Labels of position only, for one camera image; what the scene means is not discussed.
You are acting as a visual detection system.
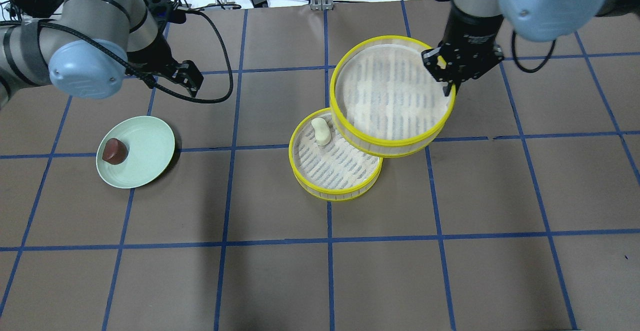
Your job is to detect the brown bun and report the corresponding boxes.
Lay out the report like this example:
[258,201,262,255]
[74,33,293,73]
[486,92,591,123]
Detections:
[102,137,129,165]

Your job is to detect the light green plate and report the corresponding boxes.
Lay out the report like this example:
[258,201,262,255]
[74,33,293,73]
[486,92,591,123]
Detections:
[95,116,176,189]

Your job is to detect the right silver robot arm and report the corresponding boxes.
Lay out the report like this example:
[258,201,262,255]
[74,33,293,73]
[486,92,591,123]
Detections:
[422,0,639,96]

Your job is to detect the yellow bamboo steamer layer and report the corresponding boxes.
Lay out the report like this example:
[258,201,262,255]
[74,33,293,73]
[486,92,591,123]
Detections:
[288,107,383,202]
[329,35,457,158]

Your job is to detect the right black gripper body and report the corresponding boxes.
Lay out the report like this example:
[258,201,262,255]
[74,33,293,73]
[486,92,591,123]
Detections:
[422,9,505,84]

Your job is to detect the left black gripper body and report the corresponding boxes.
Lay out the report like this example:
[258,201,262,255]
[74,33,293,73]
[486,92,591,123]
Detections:
[127,35,204,88]

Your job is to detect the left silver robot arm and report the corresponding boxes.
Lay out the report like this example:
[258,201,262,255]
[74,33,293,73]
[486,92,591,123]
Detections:
[1,0,204,107]

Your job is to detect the white bun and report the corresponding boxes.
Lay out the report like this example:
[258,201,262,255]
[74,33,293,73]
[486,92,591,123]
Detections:
[311,117,332,147]

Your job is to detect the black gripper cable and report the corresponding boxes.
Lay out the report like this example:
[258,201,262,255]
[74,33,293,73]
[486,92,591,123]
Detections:
[37,8,235,105]

